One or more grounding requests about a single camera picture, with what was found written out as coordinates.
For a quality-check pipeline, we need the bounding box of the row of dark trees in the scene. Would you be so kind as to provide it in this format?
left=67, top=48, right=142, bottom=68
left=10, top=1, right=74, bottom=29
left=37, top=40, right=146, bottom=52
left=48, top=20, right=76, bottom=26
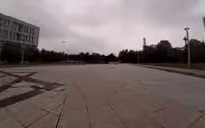
left=0, top=38, right=205, bottom=65

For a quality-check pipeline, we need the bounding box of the grey paved plaza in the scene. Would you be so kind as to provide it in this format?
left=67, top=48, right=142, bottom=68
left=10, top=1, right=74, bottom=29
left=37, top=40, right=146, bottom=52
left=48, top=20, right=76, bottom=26
left=0, top=63, right=205, bottom=128

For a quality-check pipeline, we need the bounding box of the distant tower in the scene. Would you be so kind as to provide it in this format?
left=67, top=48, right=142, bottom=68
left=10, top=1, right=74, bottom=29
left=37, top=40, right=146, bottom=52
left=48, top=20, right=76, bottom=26
left=142, top=37, right=147, bottom=48

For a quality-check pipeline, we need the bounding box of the raised kerb strip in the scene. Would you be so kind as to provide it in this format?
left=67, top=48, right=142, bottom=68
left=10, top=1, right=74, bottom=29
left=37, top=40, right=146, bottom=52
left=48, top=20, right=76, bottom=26
left=136, top=63, right=205, bottom=81

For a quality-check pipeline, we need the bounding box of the tall lamp pole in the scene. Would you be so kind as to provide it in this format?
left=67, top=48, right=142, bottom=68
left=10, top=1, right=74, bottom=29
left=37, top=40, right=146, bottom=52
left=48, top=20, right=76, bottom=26
left=183, top=27, right=192, bottom=68

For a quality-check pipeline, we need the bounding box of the grey multi-storey building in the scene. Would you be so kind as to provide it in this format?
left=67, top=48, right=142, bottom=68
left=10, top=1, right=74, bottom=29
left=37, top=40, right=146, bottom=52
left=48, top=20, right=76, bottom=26
left=0, top=9, right=41, bottom=65

